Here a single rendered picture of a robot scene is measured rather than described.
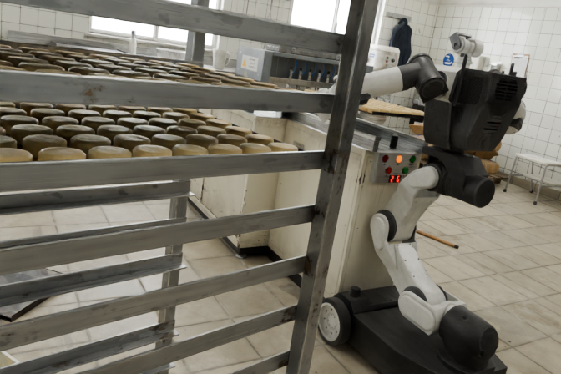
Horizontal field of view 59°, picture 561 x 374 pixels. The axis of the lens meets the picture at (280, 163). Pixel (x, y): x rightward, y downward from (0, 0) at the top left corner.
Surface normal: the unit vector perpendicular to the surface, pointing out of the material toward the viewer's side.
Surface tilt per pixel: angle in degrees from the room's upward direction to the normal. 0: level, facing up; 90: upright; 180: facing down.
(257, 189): 90
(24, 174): 90
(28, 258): 90
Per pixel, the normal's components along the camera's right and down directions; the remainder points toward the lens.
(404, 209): -0.86, -0.01
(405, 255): 0.39, -0.66
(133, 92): 0.64, 0.27
